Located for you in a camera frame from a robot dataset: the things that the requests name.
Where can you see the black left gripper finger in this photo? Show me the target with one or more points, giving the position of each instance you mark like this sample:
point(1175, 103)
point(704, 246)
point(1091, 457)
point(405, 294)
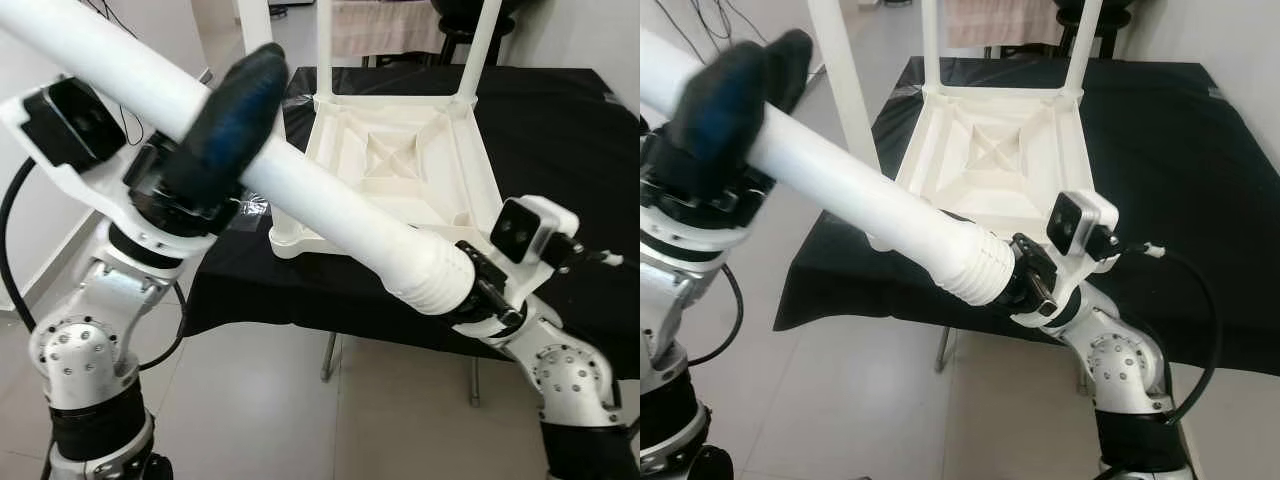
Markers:
point(225, 120)
point(790, 70)
point(720, 110)

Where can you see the white plastic children table top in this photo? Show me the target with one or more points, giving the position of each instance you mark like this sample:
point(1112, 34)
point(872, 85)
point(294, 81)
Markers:
point(400, 150)
point(1000, 150)

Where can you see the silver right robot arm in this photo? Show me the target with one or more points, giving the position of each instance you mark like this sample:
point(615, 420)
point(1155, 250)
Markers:
point(1120, 360)
point(570, 380)

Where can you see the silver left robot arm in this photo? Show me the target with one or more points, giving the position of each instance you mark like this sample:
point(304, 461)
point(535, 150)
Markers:
point(80, 350)
point(665, 320)

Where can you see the black tablecloth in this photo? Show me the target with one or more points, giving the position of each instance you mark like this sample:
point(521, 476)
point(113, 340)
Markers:
point(1180, 150)
point(560, 130)

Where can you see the beige cloth covered table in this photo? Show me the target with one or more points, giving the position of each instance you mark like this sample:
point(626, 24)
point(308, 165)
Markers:
point(385, 30)
point(1000, 25)

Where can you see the black round stool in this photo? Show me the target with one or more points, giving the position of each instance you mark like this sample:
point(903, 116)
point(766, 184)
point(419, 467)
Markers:
point(455, 35)
point(1112, 30)

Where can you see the black round bowl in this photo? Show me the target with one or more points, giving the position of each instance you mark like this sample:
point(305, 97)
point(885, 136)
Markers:
point(1120, 6)
point(460, 8)

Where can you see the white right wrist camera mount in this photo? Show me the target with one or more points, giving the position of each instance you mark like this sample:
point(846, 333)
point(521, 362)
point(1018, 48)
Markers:
point(555, 225)
point(1100, 215)

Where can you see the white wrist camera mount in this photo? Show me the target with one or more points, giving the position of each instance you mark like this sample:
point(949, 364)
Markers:
point(555, 225)
point(1100, 215)
point(75, 185)

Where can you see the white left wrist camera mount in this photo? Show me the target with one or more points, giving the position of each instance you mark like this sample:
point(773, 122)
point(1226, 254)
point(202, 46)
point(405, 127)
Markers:
point(75, 185)

